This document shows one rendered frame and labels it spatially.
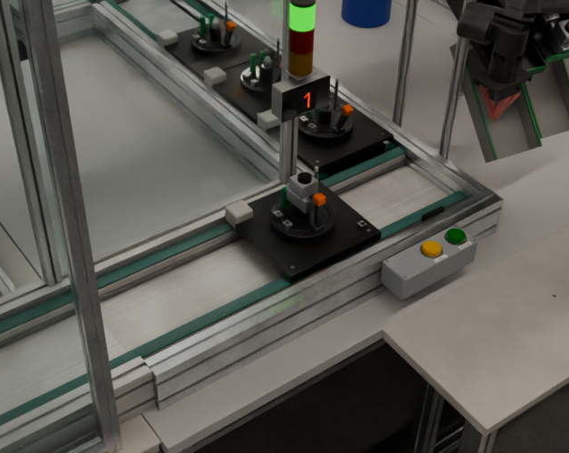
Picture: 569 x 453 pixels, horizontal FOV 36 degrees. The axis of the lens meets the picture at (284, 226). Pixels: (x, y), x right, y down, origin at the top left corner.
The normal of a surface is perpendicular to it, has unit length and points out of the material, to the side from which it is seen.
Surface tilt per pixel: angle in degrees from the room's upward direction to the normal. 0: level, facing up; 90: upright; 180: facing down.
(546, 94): 45
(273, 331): 90
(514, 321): 0
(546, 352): 0
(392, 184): 0
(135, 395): 90
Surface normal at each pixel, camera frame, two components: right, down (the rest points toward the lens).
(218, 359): 0.58, 0.54
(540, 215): 0.02, -0.76
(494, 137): 0.33, -0.12
